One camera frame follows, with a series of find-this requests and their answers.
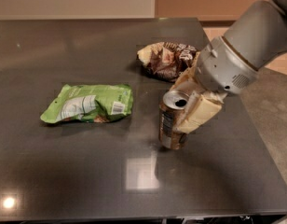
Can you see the orange soda can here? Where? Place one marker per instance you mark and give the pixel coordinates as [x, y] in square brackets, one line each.
[170, 108]

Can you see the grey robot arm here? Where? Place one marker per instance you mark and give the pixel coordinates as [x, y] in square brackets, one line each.
[259, 35]

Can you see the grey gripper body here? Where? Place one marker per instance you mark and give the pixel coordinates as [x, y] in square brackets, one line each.
[225, 66]

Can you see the brown crumpled chip bag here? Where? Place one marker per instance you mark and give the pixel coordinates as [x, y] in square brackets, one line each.
[166, 60]

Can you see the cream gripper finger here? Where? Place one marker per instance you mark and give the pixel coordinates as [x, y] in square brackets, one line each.
[200, 109]
[187, 82]

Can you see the green rice chip bag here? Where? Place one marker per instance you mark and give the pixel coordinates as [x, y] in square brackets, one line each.
[90, 103]

